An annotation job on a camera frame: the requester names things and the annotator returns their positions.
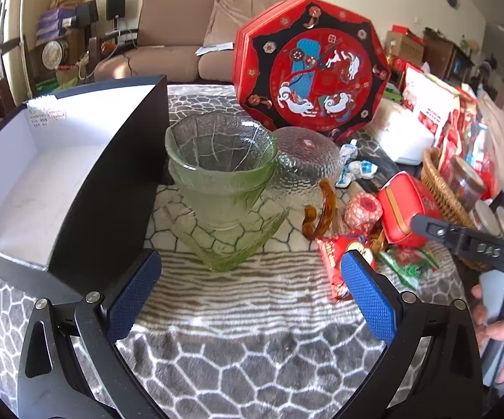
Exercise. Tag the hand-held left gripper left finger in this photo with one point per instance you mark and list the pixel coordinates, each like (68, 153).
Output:
(134, 292)

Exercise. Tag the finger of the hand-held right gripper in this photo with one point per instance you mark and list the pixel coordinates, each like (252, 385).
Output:
(452, 238)

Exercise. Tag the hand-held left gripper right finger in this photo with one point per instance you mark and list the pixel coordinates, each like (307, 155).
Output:
(367, 297)

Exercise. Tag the red snack packet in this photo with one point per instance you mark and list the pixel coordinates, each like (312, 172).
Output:
(335, 262)

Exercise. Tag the green seaweed snack packet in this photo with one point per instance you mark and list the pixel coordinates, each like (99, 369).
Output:
(409, 268)

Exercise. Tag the red tin box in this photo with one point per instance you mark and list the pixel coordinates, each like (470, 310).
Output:
(404, 209)

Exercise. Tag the red patterned round packet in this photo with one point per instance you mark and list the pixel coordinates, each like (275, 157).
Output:
(361, 214)

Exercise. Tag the amber hair clip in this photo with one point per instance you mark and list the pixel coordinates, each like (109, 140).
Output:
(328, 203)

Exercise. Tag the black box white interior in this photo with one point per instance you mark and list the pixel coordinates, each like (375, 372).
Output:
(112, 192)

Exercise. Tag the green glass leaf bowl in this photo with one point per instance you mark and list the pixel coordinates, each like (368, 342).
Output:
(221, 183)

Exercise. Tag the clear textured glass bowl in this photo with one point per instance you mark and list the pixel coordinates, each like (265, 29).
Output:
(304, 170)

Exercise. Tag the white lid clear jar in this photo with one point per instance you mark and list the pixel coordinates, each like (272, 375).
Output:
(485, 216)

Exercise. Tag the brown lid clear jar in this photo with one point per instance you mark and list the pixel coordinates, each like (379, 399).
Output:
(465, 183)

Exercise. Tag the wicker basket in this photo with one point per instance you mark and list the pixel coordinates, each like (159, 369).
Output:
(435, 183)

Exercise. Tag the pile of red bags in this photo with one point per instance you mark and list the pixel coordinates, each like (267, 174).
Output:
(470, 139)

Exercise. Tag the green glass leaf plate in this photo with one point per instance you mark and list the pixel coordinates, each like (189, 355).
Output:
(226, 253)

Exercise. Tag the white tissue box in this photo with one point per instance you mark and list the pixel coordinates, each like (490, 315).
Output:
(404, 135)

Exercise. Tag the grey patterned blanket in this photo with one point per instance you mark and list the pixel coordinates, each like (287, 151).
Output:
(243, 358)

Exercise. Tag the red white snack bag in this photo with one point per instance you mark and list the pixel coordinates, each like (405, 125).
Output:
(431, 100)

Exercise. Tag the dark wooden cabinet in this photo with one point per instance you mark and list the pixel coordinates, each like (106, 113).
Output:
(446, 56)

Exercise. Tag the cardboard box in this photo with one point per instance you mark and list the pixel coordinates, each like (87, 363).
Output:
(404, 48)

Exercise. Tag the red octagonal gift box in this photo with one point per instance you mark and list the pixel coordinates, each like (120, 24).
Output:
(313, 70)

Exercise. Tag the beige sofa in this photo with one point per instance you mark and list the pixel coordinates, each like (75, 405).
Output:
(164, 52)

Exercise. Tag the round patterned tin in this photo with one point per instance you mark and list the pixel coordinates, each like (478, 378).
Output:
(55, 54)

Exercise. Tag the white paper sheet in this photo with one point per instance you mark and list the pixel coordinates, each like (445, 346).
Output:
(212, 48)

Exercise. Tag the stack of purple boxes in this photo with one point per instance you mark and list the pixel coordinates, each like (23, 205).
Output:
(53, 24)

